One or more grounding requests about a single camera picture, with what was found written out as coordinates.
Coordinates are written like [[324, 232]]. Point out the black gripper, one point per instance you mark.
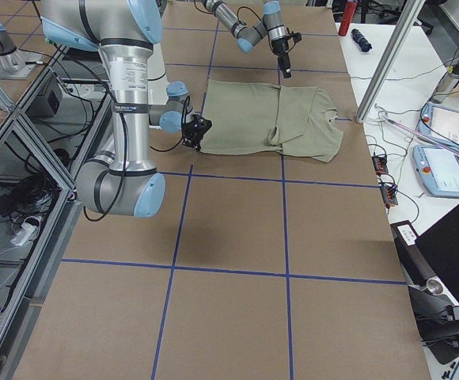
[[280, 47], [190, 134]]

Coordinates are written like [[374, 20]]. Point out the olive green long-sleeve shirt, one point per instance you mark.
[[249, 118]]

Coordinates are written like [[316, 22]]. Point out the dark blue folded umbrella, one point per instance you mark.
[[362, 42]]

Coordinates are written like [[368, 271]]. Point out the red bottle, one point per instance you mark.
[[348, 13]]

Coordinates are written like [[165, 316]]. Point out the orange black electronics board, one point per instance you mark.
[[380, 164]]

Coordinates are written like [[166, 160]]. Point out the black control box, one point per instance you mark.
[[47, 101]]

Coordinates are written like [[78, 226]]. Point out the grey water bottle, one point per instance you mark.
[[448, 82]]

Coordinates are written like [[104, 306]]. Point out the upper teach pendant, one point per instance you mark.
[[439, 123]]

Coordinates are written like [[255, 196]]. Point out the teach pendant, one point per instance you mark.
[[438, 170], [439, 123]]

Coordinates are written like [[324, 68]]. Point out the white power strip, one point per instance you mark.
[[28, 230]]

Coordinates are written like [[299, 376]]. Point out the lower teach pendant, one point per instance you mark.
[[438, 170]]

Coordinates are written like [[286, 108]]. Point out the black box white label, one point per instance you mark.
[[419, 271]]

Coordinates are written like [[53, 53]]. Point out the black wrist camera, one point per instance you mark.
[[295, 36]]

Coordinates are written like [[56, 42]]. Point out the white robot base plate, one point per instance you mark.
[[157, 78]]

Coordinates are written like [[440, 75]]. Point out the aluminium frame post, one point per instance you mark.
[[401, 30]]

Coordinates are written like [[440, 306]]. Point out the aluminium frame rack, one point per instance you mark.
[[38, 163]]

